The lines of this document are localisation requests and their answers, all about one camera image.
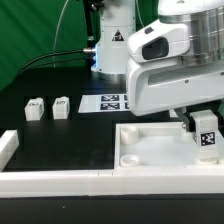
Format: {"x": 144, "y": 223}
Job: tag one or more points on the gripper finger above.
{"x": 187, "y": 120}

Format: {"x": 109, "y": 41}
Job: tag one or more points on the white square tabletop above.
{"x": 140, "y": 145}

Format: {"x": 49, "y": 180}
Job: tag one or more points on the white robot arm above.
{"x": 178, "y": 60}

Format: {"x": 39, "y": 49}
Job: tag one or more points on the white sheet with AprilTags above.
{"x": 103, "y": 103}

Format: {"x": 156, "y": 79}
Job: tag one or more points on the black vertical pole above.
{"x": 90, "y": 36}

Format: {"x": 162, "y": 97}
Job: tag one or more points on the white U-shaped obstacle fence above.
{"x": 199, "y": 179}

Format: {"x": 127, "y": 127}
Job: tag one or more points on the green backdrop curtain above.
{"x": 31, "y": 28}

